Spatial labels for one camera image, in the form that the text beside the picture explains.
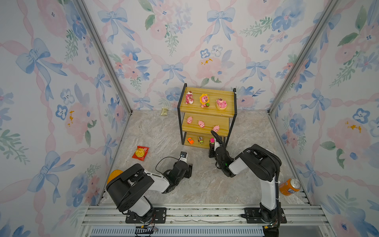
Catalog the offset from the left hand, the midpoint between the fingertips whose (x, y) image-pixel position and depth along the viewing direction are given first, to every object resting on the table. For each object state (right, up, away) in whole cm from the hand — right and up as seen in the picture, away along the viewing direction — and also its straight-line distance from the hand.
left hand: (189, 163), depth 91 cm
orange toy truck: (+1, +13, +9) cm, 15 cm away
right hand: (+15, +12, +8) cm, 21 cm away
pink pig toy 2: (+16, +22, -5) cm, 27 cm away
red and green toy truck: (+7, +13, +8) cm, 17 cm away
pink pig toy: (+7, +24, -3) cm, 25 cm away
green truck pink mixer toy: (+14, +13, +4) cm, 20 cm away
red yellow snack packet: (-31, +6, +3) cm, 31 cm away
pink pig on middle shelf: (0, +27, -1) cm, 27 cm away
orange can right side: (+51, -8, -16) cm, 54 cm away
